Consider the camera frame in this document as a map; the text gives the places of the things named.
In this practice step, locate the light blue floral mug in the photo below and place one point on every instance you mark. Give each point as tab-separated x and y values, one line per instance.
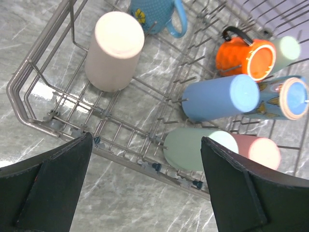
156	15

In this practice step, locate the orange mug black handle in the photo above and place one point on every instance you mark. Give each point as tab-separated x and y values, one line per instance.
240	54

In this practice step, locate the blue plastic cup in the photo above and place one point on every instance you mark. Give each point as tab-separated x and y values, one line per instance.
221	97

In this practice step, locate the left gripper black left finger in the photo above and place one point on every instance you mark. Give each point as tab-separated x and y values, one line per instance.
40	194

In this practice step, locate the green plastic cup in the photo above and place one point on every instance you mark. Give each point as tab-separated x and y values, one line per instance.
183	145
288	50

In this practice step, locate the teal patterned mug yellow inside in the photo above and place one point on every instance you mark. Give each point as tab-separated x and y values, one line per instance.
283	98

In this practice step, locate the pink plastic cup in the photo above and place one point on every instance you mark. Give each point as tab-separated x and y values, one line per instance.
259	149

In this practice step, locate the beige plastic cup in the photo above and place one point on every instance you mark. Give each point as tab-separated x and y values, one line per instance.
114	51

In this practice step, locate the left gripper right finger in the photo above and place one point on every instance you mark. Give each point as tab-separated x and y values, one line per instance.
249	197

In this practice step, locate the grey wire dish rack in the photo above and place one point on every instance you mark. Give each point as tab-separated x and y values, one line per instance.
50	92

